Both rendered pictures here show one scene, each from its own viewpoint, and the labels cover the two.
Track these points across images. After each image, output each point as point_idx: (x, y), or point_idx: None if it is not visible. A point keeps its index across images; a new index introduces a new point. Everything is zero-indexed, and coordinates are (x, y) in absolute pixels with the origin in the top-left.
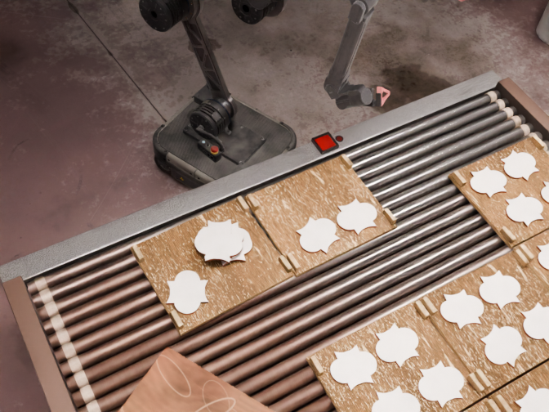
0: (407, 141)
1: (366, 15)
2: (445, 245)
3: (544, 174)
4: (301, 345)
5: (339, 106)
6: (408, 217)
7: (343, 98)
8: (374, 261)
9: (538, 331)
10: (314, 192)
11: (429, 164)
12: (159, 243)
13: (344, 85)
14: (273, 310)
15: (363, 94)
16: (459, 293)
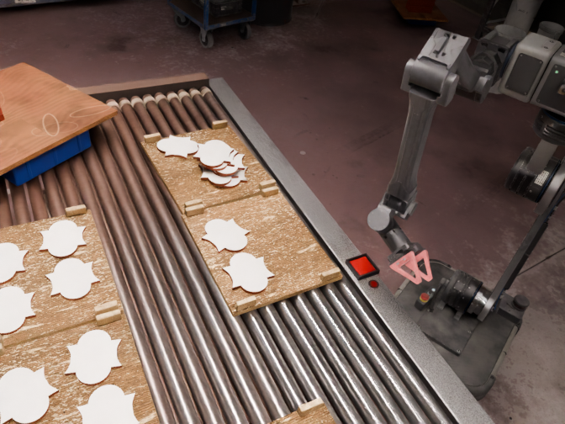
0: (382, 360)
1: (415, 92)
2: (200, 371)
3: None
4: (107, 214)
5: None
6: (250, 336)
7: None
8: (192, 290)
9: None
10: (285, 242)
11: (345, 387)
12: (229, 138)
13: (398, 209)
14: (151, 202)
15: (378, 214)
16: (117, 357)
